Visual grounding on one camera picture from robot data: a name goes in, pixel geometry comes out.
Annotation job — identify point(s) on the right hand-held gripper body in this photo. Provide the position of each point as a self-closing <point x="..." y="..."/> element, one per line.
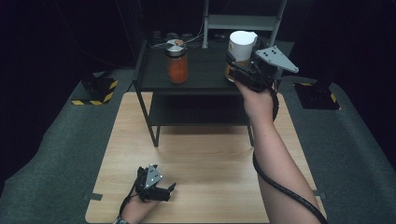
<point x="264" y="70"/>

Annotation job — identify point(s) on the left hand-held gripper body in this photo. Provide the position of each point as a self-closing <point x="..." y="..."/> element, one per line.
<point x="152" y="183"/>

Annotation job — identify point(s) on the white paper cup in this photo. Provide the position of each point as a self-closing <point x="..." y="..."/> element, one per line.
<point x="241" y="45"/>

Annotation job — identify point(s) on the black two-tier shelf rack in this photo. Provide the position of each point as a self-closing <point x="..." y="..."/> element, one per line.
<point x="202" y="74"/>

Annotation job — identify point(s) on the glass jar with silver lid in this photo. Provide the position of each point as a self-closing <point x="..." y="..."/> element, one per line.
<point x="176" y="62"/>

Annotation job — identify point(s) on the person's left hand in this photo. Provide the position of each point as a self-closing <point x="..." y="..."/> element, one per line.
<point x="138" y="210"/>

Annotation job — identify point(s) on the person's right hand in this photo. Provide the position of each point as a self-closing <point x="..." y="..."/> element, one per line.
<point x="257" y="104"/>

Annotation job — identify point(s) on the grey metal stand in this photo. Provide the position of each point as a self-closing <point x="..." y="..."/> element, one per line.
<point x="243" y="22"/>

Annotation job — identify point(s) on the wristwatch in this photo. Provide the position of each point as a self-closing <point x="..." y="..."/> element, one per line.
<point x="120" y="221"/>

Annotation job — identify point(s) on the grey tape strip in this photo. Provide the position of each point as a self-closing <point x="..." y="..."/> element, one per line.
<point x="320" y="195"/>
<point x="93" y="196"/>

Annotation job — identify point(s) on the black base with striped tape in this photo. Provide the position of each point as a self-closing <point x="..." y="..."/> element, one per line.
<point x="317" y="96"/>
<point x="96" y="88"/>

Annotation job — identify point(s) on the black power strip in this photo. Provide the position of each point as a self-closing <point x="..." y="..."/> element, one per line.
<point x="160" y="35"/>

